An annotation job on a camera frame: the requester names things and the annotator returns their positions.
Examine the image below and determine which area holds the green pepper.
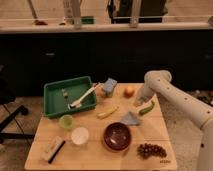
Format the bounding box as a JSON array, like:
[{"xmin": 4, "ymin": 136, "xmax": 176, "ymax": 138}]
[{"xmin": 138, "ymin": 100, "xmax": 155, "ymax": 116}]

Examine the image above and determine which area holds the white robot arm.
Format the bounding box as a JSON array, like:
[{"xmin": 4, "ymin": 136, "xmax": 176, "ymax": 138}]
[{"xmin": 134, "ymin": 70, "xmax": 213, "ymax": 171}]

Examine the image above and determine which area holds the white paper cup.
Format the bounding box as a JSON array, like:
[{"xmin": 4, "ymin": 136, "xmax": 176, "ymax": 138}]
[{"xmin": 71, "ymin": 127, "xmax": 89, "ymax": 146}]

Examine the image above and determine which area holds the green plastic cup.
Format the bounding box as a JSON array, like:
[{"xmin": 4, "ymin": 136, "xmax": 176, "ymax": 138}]
[{"xmin": 59, "ymin": 115, "xmax": 72, "ymax": 130}]

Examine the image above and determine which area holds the orange round fruit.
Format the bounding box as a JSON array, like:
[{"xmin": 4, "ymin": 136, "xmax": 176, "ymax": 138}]
[{"xmin": 124, "ymin": 86, "xmax": 135, "ymax": 98}]

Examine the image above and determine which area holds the grey folded cloth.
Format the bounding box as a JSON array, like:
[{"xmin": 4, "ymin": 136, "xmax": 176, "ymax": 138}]
[{"xmin": 120, "ymin": 112, "xmax": 141, "ymax": 126}]

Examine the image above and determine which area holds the blue sponge block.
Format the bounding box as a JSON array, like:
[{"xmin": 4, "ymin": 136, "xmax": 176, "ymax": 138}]
[{"xmin": 102, "ymin": 78, "xmax": 117, "ymax": 97}]

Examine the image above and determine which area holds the wooden folding table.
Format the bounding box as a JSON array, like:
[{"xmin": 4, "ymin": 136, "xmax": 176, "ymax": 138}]
[{"xmin": 25, "ymin": 83, "xmax": 177, "ymax": 171}]

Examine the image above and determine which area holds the dark red bowl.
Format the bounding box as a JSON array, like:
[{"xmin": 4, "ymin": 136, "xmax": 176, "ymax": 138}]
[{"xmin": 102, "ymin": 122, "xmax": 132, "ymax": 152}]

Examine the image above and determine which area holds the bunch of dark grapes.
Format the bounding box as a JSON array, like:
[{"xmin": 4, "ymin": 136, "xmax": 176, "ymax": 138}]
[{"xmin": 137, "ymin": 143, "xmax": 167, "ymax": 159}]

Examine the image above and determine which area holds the green plastic tray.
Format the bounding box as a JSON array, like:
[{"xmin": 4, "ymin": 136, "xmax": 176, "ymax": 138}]
[{"xmin": 43, "ymin": 76, "xmax": 97, "ymax": 118}]

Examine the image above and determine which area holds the small object in tray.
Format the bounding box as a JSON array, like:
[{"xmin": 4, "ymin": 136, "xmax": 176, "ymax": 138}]
[{"xmin": 62, "ymin": 89, "xmax": 68, "ymax": 99}]

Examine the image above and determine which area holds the black office chair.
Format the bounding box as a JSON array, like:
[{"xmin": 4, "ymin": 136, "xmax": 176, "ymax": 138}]
[{"xmin": 0, "ymin": 65, "xmax": 35, "ymax": 144}]

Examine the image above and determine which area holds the white brush black handle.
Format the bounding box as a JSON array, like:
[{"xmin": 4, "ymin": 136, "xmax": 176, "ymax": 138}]
[{"xmin": 41, "ymin": 136, "xmax": 65, "ymax": 163}]

